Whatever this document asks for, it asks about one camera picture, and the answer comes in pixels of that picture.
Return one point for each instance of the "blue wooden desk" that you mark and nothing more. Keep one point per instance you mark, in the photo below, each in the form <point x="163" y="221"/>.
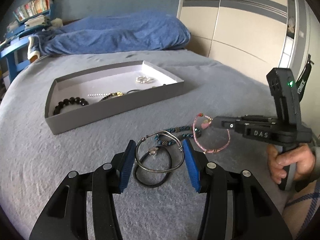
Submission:
<point x="18" y="39"/>

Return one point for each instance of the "row of books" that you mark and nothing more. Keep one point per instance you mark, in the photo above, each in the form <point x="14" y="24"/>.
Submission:
<point x="32" y="8"/>

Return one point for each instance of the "silver bangle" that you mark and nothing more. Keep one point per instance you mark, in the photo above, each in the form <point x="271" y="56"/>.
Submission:
<point x="158" y="149"/>

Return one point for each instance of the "beige wardrobe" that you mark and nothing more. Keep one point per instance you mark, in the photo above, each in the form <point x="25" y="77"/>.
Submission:
<point x="251" y="36"/>

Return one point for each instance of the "grey bedspread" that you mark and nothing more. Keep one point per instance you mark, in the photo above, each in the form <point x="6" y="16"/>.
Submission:
<point x="34" y="161"/>

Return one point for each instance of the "blue blanket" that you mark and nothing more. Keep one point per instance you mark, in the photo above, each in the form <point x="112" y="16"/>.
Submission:
<point x="137" y="31"/>

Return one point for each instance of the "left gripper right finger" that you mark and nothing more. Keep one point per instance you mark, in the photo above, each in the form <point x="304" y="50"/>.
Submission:
<point x="191" y="164"/>

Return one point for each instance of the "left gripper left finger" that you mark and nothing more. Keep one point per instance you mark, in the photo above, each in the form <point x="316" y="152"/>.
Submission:
<point x="125" y="165"/>

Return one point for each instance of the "right hand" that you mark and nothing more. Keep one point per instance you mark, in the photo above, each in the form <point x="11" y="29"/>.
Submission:
<point x="302" y="156"/>

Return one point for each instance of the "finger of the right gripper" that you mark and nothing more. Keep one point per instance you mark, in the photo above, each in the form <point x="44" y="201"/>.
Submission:
<point x="228" y="122"/>

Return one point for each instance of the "plaid trouser leg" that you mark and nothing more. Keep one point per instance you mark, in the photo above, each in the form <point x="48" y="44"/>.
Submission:
<point x="301" y="208"/>

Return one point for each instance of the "grey cardboard tray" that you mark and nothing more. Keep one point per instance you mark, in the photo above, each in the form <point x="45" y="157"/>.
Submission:
<point x="87" y="96"/>

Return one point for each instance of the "stack of papers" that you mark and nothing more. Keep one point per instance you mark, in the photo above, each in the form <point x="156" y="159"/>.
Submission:
<point x="39" y="20"/>

